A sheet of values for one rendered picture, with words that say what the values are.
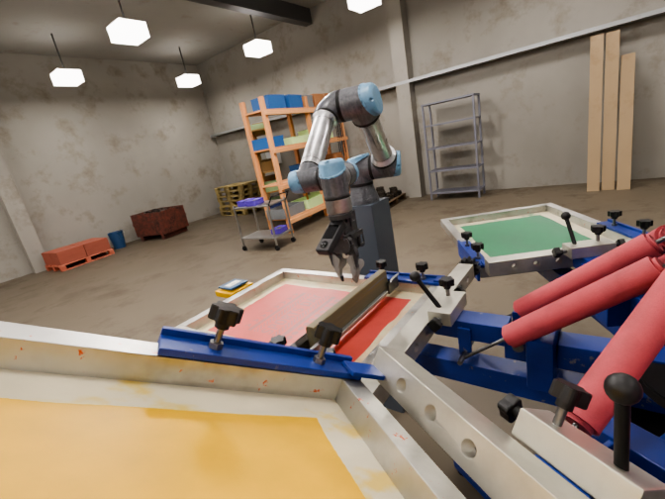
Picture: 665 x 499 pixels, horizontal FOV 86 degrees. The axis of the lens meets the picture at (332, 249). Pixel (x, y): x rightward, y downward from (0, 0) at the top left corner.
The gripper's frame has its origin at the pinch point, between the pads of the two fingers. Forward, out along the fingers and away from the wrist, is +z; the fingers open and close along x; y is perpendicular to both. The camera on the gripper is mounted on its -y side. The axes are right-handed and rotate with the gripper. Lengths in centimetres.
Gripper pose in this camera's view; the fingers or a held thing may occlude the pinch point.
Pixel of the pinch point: (347, 278)
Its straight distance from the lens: 107.6
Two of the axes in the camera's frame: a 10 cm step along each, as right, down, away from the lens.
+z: 1.8, 9.4, 2.8
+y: 5.8, -3.3, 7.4
